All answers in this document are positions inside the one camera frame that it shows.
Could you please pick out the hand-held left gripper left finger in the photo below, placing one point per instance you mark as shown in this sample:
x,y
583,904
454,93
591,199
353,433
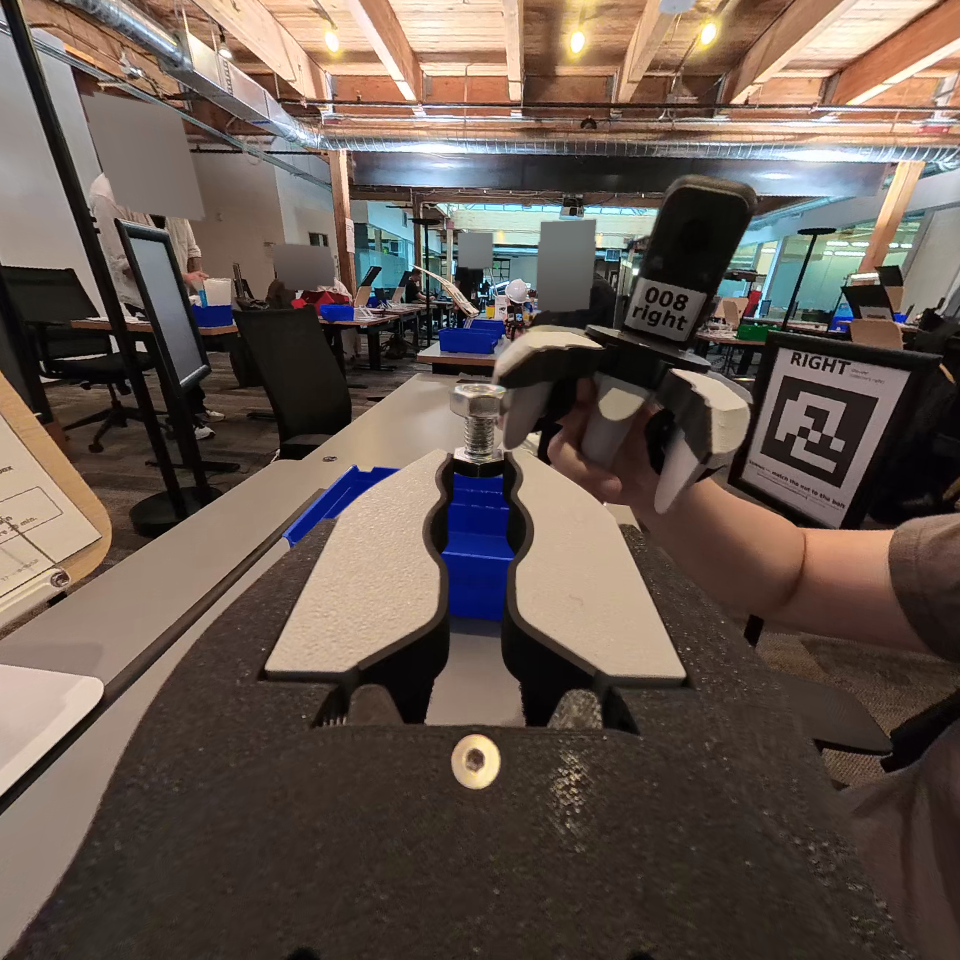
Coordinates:
x,y
360,585

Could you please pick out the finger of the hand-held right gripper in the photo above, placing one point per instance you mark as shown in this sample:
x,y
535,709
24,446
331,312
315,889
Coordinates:
x,y
540,352
720,420

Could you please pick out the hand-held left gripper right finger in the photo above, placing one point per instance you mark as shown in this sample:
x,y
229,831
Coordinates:
x,y
592,592

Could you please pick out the large silver hex bolt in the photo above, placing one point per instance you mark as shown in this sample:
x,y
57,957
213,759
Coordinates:
x,y
478,401

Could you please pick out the blue plastic bin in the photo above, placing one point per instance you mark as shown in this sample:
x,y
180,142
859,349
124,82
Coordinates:
x,y
214,316
476,585
336,313
469,339

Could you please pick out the large hex nut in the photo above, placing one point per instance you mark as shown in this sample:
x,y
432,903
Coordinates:
x,y
480,465

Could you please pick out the person's right hand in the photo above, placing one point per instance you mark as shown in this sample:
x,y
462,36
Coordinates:
x,y
720,540

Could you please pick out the white hard hat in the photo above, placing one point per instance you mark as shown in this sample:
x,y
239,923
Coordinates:
x,y
517,290

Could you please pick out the wooden desk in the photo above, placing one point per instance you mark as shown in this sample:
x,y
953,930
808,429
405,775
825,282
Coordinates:
x,y
450,360

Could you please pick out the green plastic bin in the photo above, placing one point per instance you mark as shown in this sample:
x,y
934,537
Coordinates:
x,y
757,332

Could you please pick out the black framed marker sign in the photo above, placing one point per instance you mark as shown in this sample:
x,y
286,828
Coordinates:
x,y
817,435

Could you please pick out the wooden instruction board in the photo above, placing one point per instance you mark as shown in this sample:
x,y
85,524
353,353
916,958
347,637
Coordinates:
x,y
450,289

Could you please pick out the black floor lamp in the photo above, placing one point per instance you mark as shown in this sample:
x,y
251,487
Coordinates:
x,y
816,232
422,222

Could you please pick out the ceiling projector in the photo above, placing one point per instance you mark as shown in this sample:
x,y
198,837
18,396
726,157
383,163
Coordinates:
x,y
572,207

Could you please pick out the black pole floor stand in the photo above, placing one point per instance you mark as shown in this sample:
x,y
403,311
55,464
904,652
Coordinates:
x,y
176,514

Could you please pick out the black office chair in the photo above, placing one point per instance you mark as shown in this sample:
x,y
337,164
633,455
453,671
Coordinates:
x,y
300,360
52,300

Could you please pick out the black flat chair pad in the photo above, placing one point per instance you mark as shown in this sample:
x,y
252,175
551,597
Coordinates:
x,y
832,712

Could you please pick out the white plastic container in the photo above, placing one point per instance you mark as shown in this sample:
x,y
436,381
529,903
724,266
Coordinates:
x,y
217,291

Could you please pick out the instruction sheet on stand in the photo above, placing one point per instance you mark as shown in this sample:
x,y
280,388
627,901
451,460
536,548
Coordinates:
x,y
37,510

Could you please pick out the black framed floor panel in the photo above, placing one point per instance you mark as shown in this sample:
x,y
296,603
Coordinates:
x,y
169,307

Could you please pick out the white board stand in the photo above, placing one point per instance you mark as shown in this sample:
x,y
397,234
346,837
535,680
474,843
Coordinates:
x,y
37,720

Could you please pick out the wooden table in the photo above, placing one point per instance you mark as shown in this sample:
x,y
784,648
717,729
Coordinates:
x,y
97,325

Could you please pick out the silver ventilation duct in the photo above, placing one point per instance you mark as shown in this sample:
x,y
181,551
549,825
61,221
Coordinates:
x,y
150,34

